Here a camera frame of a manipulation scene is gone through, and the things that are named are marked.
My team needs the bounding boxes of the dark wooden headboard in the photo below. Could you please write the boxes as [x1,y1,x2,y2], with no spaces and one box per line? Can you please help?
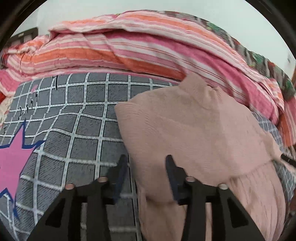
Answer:
[5,27,39,47]

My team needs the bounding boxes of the floral patchwork blanket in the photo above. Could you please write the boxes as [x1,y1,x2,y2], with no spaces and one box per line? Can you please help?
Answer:
[162,10,296,103]

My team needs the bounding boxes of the floral white bed sheet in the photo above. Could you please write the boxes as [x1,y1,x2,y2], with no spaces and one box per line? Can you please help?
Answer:
[0,97,13,126]

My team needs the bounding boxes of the grey checked bed sheet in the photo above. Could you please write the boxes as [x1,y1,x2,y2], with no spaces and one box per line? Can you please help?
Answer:
[1,73,175,240]

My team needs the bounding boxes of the pink knit sweater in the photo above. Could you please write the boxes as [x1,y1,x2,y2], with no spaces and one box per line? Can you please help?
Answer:
[115,75,286,240]

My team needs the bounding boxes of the red pillow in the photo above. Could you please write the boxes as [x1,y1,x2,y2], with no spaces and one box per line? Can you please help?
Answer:
[0,91,6,103]

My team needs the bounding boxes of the pink striped quilt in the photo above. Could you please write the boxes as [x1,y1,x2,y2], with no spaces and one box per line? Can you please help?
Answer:
[1,10,295,147]

